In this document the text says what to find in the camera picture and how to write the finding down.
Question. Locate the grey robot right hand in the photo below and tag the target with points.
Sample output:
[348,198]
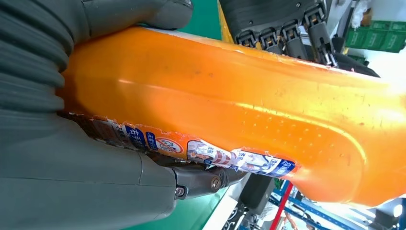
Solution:
[79,184]

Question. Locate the green plastic crate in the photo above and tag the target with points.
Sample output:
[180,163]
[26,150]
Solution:
[377,38]

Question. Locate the red metal bar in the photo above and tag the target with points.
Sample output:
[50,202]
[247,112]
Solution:
[280,206]

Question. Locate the blue metal rack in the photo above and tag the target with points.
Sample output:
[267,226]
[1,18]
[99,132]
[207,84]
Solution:
[317,212]

